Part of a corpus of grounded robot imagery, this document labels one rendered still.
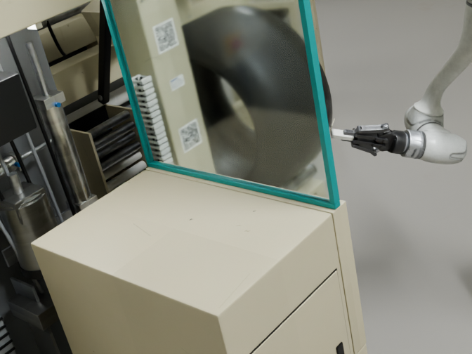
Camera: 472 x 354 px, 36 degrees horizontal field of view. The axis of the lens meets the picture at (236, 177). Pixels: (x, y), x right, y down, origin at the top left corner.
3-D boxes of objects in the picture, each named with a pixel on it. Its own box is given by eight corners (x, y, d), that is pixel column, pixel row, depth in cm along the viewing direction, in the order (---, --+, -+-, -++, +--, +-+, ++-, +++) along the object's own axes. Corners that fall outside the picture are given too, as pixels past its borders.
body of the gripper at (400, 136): (409, 141, 229) (381, 138, 227) (400, 160, 235) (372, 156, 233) (405, 125, 234) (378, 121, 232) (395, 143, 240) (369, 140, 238)
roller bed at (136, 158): (114, 215, 240) (88, 133, 227) (86, 207, 250) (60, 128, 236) (156, 187, 253) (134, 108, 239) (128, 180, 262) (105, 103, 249)
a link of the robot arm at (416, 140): (416, 164, 236) (399, 162, 235) (411, 145, 242) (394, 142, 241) (428, 145, 229) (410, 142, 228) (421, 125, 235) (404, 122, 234)
